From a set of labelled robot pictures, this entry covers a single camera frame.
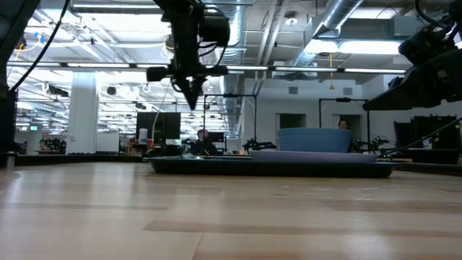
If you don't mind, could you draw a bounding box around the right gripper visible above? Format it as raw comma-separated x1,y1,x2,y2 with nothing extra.
362,46,462,111

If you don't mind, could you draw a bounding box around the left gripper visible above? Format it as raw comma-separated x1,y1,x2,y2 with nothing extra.
145,14,229,111

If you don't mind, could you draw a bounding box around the blue bowl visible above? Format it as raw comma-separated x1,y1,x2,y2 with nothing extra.
276,127,353,154

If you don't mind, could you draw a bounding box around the purple plate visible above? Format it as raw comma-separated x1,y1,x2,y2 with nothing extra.
250,149,378,164

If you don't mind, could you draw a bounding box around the dark green tray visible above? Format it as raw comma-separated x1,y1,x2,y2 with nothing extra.
143,155,401,179

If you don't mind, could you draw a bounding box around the black monitor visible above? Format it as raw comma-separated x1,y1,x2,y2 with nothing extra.
136,111,182,146

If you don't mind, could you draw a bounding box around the seated person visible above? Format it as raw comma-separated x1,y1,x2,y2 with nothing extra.
190,129,219,156

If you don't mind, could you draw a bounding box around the long ceiling light strip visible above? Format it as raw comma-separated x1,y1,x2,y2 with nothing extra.
6,61,409,76

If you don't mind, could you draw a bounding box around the white board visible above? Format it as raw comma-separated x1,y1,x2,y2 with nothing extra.
95,132,121,153

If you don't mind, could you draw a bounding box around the white pillar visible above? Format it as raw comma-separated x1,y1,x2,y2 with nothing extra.
66,74,100,155

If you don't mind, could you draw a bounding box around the black stand frame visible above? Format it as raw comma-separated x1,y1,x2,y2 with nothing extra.
318,97,370,152
202,92,258,152

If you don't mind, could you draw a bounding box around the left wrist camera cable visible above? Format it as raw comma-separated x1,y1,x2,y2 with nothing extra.
201,32,232,72

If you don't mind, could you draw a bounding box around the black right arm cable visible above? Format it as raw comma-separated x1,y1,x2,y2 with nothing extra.
382,116,462,157

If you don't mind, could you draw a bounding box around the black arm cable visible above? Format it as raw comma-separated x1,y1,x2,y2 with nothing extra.
9,0,71,92
382,116,462,157

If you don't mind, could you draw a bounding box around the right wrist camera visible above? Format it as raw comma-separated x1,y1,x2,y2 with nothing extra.
398,24,452,66

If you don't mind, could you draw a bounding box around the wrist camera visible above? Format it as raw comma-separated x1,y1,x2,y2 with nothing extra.
199,14,231,47
398,24,452,66

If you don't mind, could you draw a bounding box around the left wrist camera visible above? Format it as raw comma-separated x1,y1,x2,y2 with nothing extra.
199,14,231,47

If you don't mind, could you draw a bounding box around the yellow hanging cord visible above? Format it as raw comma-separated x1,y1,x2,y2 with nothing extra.
328,52,336,90

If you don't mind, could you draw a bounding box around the silver ventilation duct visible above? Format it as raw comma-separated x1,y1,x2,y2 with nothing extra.
206,0,250,66

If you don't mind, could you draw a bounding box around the black aluminium frame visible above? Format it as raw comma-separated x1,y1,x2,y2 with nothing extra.
0,153,462,178

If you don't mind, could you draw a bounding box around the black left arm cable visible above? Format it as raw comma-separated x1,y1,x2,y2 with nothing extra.
9,0,71,92

